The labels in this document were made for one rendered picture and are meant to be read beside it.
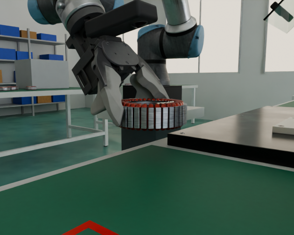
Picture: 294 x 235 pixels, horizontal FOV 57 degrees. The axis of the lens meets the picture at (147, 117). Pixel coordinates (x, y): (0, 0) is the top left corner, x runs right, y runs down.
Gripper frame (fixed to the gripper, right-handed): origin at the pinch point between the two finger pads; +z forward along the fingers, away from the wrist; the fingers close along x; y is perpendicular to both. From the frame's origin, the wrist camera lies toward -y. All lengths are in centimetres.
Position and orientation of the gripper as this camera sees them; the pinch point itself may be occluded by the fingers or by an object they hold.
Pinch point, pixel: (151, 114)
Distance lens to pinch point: 41.0
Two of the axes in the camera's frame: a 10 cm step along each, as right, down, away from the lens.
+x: -6.0, 1.5, -7.8
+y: -6.3, 5.1, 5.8
